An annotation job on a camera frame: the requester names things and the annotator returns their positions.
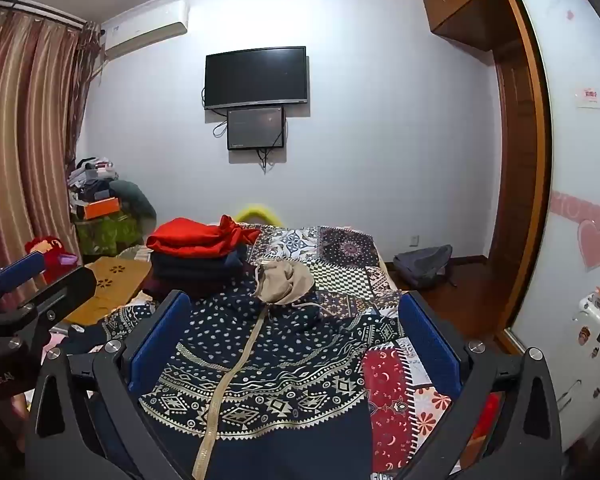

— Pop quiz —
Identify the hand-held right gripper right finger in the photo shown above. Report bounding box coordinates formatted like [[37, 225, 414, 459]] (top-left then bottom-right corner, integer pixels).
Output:
[[397, 290, 564, 480]]

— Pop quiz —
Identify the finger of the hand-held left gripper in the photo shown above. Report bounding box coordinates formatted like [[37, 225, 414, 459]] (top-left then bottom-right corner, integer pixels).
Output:
[[0, 251, 47, 313], [0, 266, 97, 361]]

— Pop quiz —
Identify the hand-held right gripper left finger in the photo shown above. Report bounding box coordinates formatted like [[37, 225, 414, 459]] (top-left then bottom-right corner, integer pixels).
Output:
[[25, 289, 201, 480]]

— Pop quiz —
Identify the navy patterned hooded jacket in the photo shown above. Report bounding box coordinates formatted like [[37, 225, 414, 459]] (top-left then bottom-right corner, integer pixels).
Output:
[[67, 259, 406, 480]]

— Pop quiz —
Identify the red plush toy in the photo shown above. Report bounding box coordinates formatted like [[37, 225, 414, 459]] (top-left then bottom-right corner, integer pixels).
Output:
[[25, 234, 76, 283]]

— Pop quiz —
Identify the maroon folded garment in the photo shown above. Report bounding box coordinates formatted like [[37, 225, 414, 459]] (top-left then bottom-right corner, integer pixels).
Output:
[[142, 277, 181, 301]]

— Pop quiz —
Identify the mustard flower print blanket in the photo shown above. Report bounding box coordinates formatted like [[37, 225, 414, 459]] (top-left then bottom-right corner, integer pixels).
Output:
[[62, 256, 151, 326]]

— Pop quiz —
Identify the grey backpack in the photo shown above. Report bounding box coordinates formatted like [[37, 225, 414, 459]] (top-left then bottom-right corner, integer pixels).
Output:
[[392, 244, 458, 291]]

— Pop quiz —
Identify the navy folded garment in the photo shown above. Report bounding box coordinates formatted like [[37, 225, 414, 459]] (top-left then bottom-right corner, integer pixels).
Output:
[[150, 247, 248, 283]]

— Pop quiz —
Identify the orange box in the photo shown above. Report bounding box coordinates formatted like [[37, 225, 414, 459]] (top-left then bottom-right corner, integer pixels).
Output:
[[82, 197, 122, 221]]

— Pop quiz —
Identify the red folded garment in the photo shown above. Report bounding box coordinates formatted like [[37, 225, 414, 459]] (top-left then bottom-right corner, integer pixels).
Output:
[[146, 215, 262, 261]]

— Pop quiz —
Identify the patchwork bedspread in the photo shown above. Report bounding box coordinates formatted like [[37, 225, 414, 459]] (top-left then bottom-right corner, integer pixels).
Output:
[[100, 225, 486, 480]]

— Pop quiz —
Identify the dark green bag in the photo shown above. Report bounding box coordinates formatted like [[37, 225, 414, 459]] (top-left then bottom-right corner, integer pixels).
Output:
[[109, 179, 158, 241]]

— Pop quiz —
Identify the striped brown curtain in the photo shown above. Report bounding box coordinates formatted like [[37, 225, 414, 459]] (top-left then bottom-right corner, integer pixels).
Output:
[[0, 2, 103, 281]]

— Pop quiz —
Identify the yellow round object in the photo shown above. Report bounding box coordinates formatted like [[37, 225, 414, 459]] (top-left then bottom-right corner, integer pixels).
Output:
[[235, 203, 285, 226]]

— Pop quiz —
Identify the pink heart sticker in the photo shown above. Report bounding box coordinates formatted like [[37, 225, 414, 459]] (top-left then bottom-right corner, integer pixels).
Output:
[[550, 191, 600, 273]]

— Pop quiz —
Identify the wooden wardrobe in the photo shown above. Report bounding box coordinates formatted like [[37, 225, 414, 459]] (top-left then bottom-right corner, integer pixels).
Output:
[[420, 0, 553, 356]]

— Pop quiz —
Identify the small black monitor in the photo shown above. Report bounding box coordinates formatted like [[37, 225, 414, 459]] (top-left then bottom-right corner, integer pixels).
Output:
[[226, 105, 287, 151]]

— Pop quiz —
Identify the frosted sliding door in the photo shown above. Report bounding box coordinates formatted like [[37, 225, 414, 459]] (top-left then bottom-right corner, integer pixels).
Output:
[[510, 0, 600, 461]]

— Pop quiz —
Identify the white air conditioner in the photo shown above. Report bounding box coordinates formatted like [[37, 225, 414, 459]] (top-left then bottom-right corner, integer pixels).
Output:
[[101, 1, 188, 58]]

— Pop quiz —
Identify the black cable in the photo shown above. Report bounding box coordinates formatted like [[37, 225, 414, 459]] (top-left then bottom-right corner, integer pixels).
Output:
[[258, 147, 281, 175]]

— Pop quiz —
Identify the black wall television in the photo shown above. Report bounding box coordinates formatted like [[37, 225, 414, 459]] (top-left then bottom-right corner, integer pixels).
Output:
[[204, 46, 309, 111]]

